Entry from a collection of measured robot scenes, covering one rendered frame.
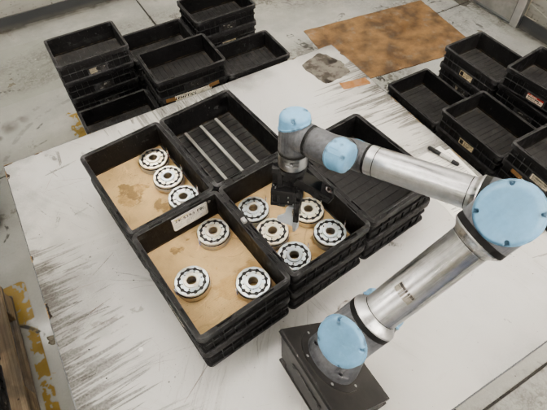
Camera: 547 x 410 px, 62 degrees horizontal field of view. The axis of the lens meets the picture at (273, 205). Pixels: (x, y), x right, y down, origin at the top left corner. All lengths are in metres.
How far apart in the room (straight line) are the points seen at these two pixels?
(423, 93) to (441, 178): 1.91
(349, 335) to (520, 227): 0.39
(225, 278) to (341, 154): 0.58
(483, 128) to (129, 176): 1.80
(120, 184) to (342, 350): 1.01
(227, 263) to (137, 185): 0.46
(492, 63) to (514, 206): 2.28
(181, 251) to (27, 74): 2.68
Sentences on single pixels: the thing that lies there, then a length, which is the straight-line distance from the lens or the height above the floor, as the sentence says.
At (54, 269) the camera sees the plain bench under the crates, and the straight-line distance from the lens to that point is 1.72.
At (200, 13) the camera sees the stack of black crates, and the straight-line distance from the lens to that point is 3.17.
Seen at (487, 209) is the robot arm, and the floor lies 1.40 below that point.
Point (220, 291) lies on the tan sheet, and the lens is 1.37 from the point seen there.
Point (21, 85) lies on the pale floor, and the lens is 3.83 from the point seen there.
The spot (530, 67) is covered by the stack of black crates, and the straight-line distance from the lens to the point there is 2.95.
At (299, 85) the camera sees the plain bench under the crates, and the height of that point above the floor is 0.70.
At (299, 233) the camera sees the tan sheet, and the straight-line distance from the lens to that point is 1.46.
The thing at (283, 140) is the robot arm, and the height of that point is 1.30.
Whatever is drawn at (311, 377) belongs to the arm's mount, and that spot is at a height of 0.93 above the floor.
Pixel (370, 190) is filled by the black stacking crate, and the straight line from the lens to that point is 1.60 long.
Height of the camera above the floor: 2.05
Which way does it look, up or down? 53 degrees down
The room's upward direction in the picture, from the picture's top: 2 degrees counter-clockwise
